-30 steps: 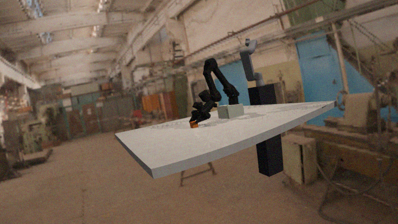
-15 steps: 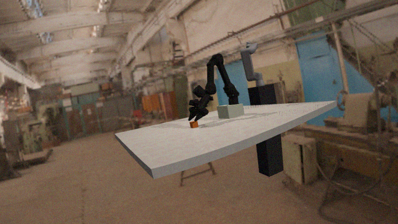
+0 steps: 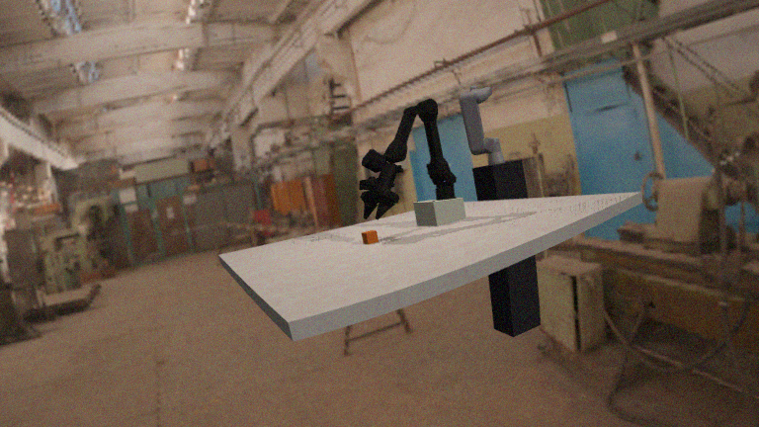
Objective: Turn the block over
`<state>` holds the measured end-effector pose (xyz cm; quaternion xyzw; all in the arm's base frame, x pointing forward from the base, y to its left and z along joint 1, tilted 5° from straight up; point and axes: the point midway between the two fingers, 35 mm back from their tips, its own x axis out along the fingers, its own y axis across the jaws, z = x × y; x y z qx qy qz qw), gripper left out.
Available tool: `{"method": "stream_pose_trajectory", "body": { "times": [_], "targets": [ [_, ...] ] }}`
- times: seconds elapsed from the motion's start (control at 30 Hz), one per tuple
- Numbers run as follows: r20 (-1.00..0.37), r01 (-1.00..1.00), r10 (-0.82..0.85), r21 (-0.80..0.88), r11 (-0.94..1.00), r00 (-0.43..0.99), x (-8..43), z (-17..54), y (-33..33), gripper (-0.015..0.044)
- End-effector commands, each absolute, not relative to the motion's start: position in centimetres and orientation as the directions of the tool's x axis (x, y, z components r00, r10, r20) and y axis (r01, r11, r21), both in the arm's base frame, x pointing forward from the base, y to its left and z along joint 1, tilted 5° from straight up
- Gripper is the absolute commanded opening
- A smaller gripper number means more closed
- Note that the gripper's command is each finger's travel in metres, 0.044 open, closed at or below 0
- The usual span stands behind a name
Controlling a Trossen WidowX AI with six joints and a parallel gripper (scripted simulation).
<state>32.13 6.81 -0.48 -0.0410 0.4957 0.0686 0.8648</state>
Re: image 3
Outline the orange block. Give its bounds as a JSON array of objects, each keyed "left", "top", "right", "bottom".
[{"left": 362, "top": 230, "right": 379, "bottom": 244}]

